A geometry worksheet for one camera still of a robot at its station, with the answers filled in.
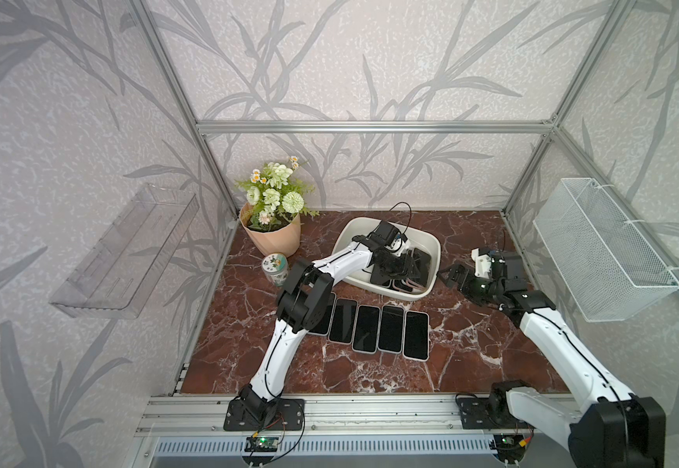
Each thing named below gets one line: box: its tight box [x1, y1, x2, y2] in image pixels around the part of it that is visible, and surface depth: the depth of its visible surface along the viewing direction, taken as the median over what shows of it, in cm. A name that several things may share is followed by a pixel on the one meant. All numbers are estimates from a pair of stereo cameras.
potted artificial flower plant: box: [234, 156, 320, 256], surface depth 88 cm
